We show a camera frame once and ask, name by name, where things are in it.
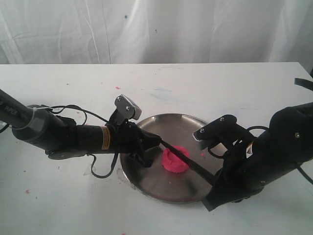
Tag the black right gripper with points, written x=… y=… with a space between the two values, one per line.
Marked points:
x=240 y=177

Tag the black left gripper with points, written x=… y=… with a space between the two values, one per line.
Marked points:
x=127 y=138

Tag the black knife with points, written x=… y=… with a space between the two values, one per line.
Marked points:
x=208 y=176

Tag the pink dough piece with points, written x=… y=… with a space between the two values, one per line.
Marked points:
x=172 y=163

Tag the round steel plate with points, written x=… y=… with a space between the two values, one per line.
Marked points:
x=160 y=184

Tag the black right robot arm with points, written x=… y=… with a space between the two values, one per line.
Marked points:
x=289 y=140

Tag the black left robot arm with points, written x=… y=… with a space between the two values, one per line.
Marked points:
x=62 y=138

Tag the clear tape piece lower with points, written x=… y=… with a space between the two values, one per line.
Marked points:
x=89 y=170

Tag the white backdrop curtain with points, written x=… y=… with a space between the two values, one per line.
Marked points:
x=155 y=31

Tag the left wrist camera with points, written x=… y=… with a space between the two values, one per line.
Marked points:
x=125 y=110

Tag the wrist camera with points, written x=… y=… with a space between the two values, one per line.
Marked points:
x=125 y=110
x=224 y=130

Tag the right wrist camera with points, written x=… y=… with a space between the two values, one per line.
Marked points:
x=224 y=130

